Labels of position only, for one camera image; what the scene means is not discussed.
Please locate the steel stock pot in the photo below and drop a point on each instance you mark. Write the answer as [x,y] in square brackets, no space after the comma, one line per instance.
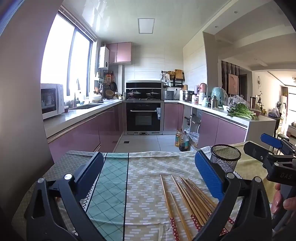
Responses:
[188,96]

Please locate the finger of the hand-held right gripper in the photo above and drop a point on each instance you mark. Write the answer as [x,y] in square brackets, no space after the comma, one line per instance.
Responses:
[271,140]
[255,150]

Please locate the dark tumbler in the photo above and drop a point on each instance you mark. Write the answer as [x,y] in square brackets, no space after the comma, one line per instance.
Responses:
[252,103]

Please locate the teal kitchen appliance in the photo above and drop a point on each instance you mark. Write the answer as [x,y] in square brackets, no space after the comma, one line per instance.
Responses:
[219,96]

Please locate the lidded cooking pot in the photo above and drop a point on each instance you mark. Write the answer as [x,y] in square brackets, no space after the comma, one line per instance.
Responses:
[152,93]
[134,93]

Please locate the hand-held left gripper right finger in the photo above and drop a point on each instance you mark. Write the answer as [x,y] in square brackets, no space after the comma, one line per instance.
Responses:
[208,171]

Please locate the pink wall cabinet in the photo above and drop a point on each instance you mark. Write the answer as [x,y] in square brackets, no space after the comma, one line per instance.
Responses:
[120,53]

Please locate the black stool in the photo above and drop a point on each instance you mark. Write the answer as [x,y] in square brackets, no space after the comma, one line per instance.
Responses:
[283,136]

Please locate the person's right hand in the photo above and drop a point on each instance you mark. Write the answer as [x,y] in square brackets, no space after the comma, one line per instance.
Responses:
[277,197]

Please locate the white cooker pot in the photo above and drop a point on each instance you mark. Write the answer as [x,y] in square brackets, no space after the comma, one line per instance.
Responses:
[95,98]

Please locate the dark oil bottle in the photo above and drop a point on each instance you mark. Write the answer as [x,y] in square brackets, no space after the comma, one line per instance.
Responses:
[185,143]

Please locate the steel thermos bottle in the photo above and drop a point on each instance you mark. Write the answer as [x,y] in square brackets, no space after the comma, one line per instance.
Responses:
[214,102]

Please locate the hanging frying pan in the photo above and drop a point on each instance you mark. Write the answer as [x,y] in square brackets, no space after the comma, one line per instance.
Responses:
[113,86]

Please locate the kitchen window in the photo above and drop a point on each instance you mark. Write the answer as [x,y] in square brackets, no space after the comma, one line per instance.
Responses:
[57,58]

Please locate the white water heater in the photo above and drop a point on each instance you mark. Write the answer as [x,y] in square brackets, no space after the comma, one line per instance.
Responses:
[104,58]

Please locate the ceiling light panel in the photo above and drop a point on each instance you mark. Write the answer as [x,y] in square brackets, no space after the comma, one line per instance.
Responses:
[146,26]

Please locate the black mesh holder cup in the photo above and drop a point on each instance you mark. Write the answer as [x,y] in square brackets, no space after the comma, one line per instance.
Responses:
[227,160]

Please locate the bunch of green vegetables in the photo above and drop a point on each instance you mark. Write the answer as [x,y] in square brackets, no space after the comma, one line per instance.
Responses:
[241,112]

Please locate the wall clock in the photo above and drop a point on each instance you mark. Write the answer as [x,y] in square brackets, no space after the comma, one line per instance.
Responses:
[259,81]

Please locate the woven basket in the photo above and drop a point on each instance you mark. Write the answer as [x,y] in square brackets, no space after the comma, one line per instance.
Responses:
[109,94]

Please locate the patterned tablecloth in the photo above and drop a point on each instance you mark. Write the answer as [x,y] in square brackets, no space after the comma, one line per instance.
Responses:
[148,176]

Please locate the white microwave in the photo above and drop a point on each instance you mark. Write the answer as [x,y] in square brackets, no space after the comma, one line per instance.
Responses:
[59,99]

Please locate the wooden cutting board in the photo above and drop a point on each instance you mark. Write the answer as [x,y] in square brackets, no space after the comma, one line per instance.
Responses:
[179,74]

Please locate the pink wall painting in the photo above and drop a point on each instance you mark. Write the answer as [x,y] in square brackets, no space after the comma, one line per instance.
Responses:
[233,83]

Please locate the pink kettle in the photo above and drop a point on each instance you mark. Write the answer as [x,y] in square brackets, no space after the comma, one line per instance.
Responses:
[203,88]

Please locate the pink kitchen base cabinets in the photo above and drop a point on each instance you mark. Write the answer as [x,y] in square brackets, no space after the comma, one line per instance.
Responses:
[87,132]
[219,129]

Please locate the purple bag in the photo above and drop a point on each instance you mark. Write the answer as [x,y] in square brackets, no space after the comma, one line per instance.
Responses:
[274,113]

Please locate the clear plastic bag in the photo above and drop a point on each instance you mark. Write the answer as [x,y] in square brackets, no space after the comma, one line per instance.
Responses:
[238,100]

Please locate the black wall rack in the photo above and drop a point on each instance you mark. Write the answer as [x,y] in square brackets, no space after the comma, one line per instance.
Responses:
[177,82]

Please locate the yellow oil bottle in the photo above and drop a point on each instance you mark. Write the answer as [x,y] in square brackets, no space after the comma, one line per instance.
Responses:
[177,139]

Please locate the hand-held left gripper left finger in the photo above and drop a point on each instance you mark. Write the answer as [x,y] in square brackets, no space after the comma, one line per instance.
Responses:
[87,173]

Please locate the black integrated stove oven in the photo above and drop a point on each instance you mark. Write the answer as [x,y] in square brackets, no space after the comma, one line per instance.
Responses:
[143,115]

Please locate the silver countertop appliance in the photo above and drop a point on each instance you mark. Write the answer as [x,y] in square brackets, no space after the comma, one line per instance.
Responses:
[168,95]

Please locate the bunch of wooden chopsticks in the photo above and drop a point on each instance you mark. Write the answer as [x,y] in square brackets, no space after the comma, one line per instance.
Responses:
[192,197]

